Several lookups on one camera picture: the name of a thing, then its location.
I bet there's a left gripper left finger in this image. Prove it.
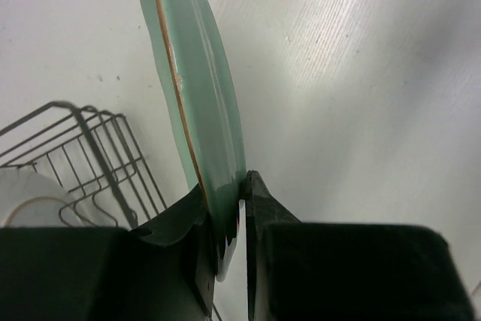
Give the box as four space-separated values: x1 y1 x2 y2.
1 187 215 320

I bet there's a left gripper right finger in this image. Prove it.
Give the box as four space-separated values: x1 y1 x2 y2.
244 171 476 320

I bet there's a red and teal plate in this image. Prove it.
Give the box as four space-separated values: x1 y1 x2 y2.
1 168 83 227

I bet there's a green flower plate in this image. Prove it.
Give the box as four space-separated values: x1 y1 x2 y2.
140 0 247 281

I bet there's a wire dish rack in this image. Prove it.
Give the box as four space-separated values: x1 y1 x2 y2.
1 101 167 229

